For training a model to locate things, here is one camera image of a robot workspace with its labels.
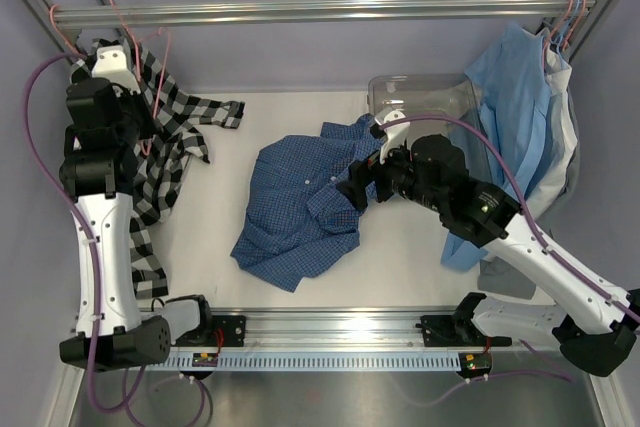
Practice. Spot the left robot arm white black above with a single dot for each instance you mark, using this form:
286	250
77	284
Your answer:
97	175

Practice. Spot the grey shirt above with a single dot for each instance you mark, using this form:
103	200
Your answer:
499	277

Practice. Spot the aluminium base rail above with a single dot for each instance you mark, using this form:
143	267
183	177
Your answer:
320	329

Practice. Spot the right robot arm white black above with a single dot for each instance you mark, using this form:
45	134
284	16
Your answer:
592	322

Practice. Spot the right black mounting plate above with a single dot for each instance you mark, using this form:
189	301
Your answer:
442	331

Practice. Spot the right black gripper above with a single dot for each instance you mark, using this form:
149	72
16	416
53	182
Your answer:
367	172

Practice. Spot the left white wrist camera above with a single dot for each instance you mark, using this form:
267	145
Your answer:
113	63

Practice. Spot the pink hanger on left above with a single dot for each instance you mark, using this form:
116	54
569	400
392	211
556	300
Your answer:
67	42

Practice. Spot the blue hanger on right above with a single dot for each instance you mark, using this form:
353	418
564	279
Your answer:
565	28

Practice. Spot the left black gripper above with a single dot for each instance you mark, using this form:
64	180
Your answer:
125	95

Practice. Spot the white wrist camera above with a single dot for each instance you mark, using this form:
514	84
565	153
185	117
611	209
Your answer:
113	63
391	126

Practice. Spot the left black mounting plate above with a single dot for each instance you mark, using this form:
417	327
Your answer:
229	330

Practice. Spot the clear plastic bin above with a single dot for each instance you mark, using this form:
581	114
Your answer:
452	95

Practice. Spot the blue checked shirt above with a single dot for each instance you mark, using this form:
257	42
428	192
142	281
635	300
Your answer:
297	224

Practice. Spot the light blue shirt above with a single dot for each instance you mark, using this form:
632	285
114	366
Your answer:
514	103

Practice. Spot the aluminium hanging rod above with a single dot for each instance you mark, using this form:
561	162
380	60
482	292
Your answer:
301	11

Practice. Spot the pink hanger on right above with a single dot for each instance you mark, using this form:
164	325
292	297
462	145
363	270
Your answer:
547	44

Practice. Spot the black mounting plate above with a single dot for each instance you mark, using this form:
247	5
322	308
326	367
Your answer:
442	331
229	330

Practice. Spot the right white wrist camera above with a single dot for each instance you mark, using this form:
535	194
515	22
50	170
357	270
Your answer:
391	126

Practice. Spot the white slotted cable duct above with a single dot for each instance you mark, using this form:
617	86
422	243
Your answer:
314	362

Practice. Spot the black white plaid shirt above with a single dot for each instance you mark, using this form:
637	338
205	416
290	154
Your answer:
161	173

